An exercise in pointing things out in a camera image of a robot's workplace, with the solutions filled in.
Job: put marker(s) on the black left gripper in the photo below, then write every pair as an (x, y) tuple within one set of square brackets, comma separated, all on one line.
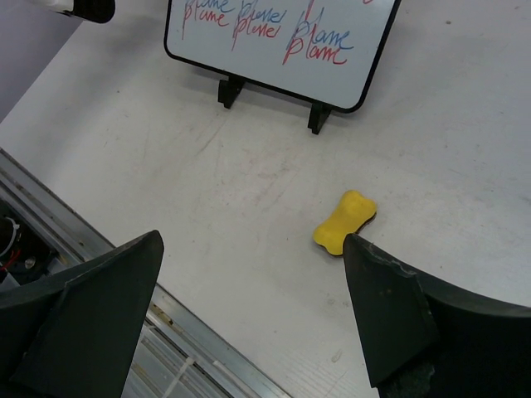
[(97, 11)]

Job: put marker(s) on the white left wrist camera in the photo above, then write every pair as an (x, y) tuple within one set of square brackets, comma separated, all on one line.
[(60, 6)]

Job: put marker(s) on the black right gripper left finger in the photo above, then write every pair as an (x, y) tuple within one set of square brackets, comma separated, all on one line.
[(74, 333)]

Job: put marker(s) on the yellow bone-shaped eraser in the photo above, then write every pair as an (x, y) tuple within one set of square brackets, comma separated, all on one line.
[(353, 212)]

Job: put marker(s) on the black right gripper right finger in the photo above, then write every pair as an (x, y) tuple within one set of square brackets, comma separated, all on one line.
[(424, 337)]

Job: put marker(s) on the black whiteboard stand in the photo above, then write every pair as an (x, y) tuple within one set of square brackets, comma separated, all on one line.
[(229, 89)]

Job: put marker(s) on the whiteboard with black frame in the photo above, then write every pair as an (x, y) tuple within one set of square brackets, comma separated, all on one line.
[(321, 51)]

